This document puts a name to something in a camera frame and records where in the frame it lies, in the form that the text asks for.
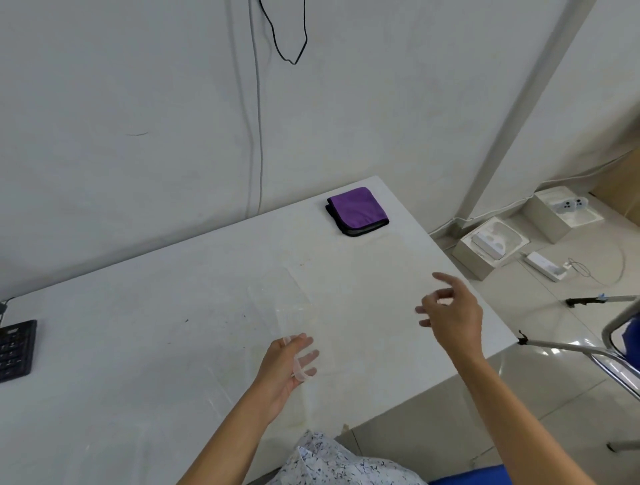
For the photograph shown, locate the person's right hand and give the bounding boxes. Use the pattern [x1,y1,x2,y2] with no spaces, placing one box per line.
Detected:
[415,272,485,364]

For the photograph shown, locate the person's left hand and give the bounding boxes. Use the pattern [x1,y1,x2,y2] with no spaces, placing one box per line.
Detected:
[250,333,320,425]

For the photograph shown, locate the clear plastic container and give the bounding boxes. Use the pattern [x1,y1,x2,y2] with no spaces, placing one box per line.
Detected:
[248,266,321,384]

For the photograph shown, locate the person's left forearm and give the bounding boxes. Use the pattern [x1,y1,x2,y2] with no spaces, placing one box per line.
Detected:
[177,389,287,485]

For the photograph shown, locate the person's right forearm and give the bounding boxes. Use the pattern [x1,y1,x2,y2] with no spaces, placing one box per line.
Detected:
[446,350,603,485]

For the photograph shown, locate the white patterned shirt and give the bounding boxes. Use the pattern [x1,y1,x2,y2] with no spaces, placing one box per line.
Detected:
[264,430,427,485]

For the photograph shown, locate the purple folded cloth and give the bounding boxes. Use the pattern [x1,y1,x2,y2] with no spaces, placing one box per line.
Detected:
[325,187,390,238]

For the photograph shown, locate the white open box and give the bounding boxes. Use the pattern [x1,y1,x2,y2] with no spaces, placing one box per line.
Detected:
[452,216,531,282]
[522,186,604,245]

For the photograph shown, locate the blue trousers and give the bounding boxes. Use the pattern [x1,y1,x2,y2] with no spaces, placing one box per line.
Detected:
[429,464,507,485]

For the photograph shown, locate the black keyboard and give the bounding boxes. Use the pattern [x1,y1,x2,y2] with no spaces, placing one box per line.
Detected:
[0,320,39,384]

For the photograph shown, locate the blue chair seat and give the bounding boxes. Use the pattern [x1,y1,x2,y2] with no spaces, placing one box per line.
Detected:
[621,314,640,361]

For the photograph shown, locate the brown wooden board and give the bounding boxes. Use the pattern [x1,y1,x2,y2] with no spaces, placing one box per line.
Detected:
[588,149,640,227]

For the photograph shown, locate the grey wall cable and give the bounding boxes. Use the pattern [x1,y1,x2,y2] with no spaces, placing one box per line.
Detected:
[246,0,265,218]

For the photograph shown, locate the metal chair frame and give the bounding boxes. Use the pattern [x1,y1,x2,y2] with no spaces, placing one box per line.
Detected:
[518,298,640,453]

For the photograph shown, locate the thin wire loop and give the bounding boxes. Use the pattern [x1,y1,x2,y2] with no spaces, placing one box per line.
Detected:
[566,244,627,286]

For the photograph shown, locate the black hanging cable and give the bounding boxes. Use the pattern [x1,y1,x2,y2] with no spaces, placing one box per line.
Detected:
[258,0,308,66]

